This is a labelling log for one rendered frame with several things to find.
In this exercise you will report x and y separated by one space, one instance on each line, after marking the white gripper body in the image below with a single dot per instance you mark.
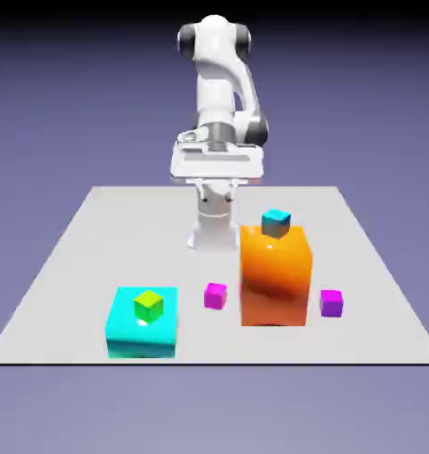
216 164

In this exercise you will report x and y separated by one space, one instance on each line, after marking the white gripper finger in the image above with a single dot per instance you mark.
229 193
202 194

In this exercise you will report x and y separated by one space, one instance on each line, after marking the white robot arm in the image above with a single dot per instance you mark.
214 88

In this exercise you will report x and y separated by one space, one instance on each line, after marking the small cyan cube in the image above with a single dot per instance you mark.
276 223

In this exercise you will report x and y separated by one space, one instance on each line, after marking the small magenta cube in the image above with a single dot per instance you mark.
215 296

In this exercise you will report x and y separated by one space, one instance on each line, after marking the small green cube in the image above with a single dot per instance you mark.
148 305

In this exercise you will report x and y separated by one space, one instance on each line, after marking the small purple cube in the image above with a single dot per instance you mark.
331 303

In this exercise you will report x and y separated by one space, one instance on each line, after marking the large orange box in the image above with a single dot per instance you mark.
275 276

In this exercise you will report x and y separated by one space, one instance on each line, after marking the large cyan box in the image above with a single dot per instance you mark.
141 324

